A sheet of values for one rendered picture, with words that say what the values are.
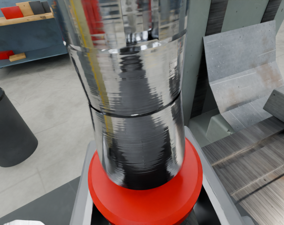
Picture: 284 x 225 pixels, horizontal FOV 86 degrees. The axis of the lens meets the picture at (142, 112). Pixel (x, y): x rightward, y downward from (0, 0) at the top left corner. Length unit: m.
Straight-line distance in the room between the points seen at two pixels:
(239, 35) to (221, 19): 0.10
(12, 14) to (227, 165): 3.72
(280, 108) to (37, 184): 1.66
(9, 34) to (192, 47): 4.16
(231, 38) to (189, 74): 0.18
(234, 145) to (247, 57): 0.37
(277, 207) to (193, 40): 0.45
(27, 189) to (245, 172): 1.59
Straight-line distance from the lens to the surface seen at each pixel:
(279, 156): 0.46
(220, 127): 0.59
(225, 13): 0.61
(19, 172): 1.87
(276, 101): 0.54
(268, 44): 0.78
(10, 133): 1.72
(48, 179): 1.66
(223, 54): 0.62
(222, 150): 0.41
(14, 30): 4.42
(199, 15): 0.54
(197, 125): 0.74
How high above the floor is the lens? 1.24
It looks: 42 degrees down
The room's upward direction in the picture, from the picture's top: 6 degrees counter-clockwise
